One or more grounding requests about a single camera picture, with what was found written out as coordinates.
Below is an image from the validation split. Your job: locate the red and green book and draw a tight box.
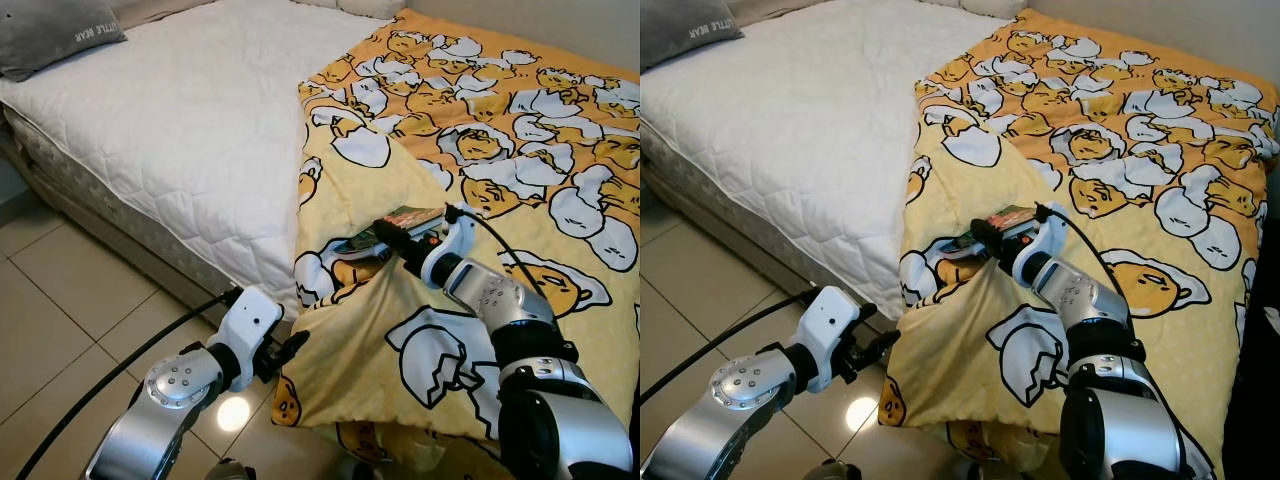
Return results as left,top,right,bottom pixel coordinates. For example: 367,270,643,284
340,205,448,259
945,205,1041,256

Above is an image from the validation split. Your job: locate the grey bear pillow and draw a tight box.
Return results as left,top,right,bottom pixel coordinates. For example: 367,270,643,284
640,0,746,71
0,0,129,83

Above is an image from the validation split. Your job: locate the orange egg cartoon blanket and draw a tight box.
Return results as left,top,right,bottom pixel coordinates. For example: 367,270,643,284
885,8,1280,480
270,8,641,480

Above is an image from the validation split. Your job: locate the white quilted mattress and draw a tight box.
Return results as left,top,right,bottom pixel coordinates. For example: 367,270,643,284
0,0,406,316
640,0,1031,321

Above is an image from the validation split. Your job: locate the grey fabric bed base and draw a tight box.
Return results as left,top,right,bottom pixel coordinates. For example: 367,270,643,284
640,120,891,331
0,100,301,331

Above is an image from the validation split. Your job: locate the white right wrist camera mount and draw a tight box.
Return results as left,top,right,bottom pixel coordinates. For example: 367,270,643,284
418,212,479,293
1012,205,1069,291

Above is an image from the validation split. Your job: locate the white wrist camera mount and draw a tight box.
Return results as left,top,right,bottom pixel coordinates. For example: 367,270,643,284
795,286,863,393
213,286,286,379
1012,205,1069,291
418,212,479,293

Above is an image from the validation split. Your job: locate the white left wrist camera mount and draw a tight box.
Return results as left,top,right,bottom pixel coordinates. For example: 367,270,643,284
213,286,286,379
795,286,863,393

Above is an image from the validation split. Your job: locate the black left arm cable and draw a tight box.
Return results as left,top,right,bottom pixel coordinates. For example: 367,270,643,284
640,290,816,406
15,288,243,480

